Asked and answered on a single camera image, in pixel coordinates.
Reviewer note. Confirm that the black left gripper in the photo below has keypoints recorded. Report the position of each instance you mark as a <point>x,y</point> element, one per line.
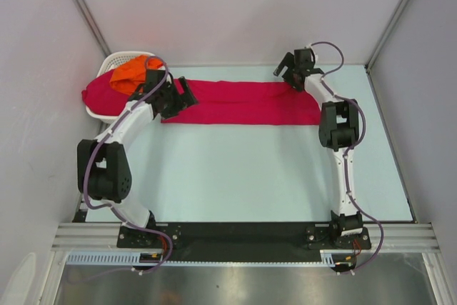
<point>186,98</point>

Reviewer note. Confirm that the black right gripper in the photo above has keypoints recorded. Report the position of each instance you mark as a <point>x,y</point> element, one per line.
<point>288,61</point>

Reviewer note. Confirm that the pink t shirt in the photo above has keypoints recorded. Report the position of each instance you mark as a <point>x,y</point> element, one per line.
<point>248,103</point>
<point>101,99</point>

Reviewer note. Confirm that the orange t shirt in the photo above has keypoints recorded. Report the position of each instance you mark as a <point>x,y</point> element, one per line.
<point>128,76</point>

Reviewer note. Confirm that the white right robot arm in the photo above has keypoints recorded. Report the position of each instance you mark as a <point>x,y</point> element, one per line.
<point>339,134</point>

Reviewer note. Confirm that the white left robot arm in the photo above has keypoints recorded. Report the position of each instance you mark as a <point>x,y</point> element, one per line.
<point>104,175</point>

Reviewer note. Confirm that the white perforated laundry basket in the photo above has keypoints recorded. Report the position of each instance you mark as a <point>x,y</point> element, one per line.
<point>111,62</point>

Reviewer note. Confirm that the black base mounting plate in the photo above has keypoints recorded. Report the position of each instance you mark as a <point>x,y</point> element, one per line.
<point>268,241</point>

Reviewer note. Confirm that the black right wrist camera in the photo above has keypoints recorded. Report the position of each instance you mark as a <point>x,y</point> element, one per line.
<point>304,59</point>

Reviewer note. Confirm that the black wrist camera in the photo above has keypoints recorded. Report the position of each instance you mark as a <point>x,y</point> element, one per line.
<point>304,59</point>
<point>153,77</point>

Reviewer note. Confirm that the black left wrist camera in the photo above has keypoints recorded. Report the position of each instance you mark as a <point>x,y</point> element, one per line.
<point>153,77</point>

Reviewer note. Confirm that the aluminium right corner post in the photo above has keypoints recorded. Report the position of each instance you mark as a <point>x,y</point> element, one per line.
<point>392,23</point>

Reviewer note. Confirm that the aluminium corner post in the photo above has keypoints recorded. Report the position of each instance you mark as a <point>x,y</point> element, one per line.
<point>91,24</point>
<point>392,23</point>

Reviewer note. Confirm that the aluminium front frame rail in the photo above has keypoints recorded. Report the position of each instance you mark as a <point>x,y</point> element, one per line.
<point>101,236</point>

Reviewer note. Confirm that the aluminium left corner post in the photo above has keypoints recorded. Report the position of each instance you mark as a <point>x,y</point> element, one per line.
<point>91,24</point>

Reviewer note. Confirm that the white slotted cable duct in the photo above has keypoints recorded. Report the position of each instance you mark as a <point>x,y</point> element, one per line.
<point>147,259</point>

